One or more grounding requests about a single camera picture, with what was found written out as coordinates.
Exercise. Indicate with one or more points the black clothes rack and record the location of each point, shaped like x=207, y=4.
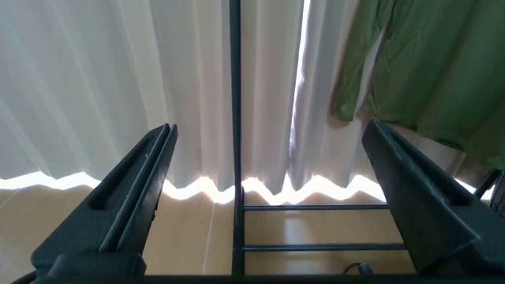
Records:
x=236, y=79

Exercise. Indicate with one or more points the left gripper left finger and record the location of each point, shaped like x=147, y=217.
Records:
x=75, y=240

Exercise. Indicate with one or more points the green printed shirt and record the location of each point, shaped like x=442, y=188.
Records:
x=434, y=71

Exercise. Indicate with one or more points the beige curtain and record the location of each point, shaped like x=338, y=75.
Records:
x=98, y=79

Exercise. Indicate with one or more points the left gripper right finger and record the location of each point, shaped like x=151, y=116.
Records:
x=434, y=221

